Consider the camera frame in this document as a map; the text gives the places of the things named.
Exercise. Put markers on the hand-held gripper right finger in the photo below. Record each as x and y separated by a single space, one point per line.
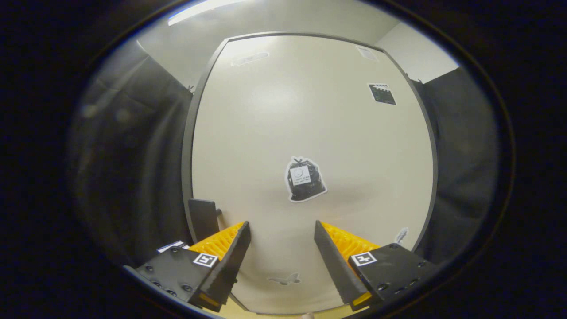
334 266

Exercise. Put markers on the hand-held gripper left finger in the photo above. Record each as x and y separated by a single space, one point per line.
230 261

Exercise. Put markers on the black backdrop cloth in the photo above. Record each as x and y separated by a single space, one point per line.
133 155
465 155

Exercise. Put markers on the white shoe cabinet door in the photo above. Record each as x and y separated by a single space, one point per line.
310 110

